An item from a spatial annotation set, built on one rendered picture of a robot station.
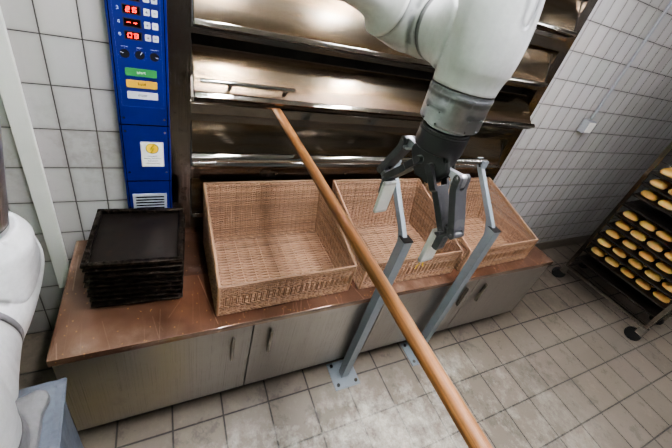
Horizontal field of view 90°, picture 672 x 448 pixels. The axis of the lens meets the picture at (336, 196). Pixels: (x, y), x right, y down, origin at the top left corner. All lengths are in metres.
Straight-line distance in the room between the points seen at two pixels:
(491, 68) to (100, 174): 1.37
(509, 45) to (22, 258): 0.72
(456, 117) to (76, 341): 1.26
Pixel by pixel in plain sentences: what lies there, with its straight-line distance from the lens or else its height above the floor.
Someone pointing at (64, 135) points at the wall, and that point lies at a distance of 1.48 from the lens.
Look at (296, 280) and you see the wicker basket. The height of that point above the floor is 0.70.
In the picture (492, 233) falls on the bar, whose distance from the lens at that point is 1.61.
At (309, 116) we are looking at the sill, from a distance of 1.50.
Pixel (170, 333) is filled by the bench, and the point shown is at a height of 0.58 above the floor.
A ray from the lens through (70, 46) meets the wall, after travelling 1.36.
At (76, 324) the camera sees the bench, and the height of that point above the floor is 0.58.
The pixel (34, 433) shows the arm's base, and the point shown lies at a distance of 0.78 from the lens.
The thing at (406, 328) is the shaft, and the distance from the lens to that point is 0.67.
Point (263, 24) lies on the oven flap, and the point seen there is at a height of 1.49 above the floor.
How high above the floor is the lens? 1.69
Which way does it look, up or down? 32 degrees down
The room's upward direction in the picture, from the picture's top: 16 degrees clockwise
